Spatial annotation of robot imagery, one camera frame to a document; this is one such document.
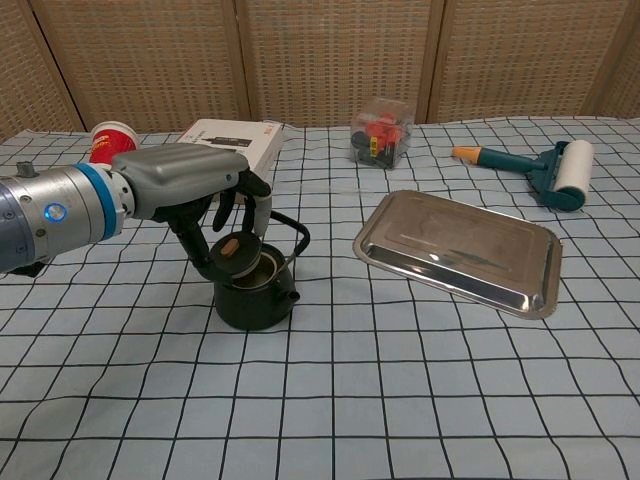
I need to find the red and white paper cup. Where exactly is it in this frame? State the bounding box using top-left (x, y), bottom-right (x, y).
top-left (89, 120), bottom-right (139, 166)

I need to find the white cardboard product box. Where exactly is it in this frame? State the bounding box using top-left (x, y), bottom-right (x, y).
top-left (175, 118), bottom-right (286, 206)

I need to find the teal lint roller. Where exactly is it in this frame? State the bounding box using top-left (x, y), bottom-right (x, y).
top-left (452, 140), bottom-right (595, 210)

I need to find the blue checked tablecloth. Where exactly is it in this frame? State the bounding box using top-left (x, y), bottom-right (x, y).
top-left (0, 115), bottom-right (640, 480)

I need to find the woven wooden folding screen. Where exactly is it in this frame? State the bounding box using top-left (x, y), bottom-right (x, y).
top-left (0, 0), bottom-right (640, 143)

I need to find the dark green teapot lid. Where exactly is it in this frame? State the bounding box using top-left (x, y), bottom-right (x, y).
top-left (208, 232), bottom-right (263, 279)

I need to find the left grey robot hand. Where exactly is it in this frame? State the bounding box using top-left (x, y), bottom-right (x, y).
top-left (110, 142), bottom-right (274, 277)

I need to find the dark green teapot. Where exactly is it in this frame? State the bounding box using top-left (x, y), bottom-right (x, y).
top-left (212, 210), bottom-right (311, 331)

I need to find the clear box of orange clips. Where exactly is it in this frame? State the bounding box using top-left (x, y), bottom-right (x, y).
top-left (349, 97), bottom-right (416, 171)

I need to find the stainless steel rectangular tray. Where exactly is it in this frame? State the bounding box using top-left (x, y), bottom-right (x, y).
top-left (353, 189), bottom-right (563, 322)

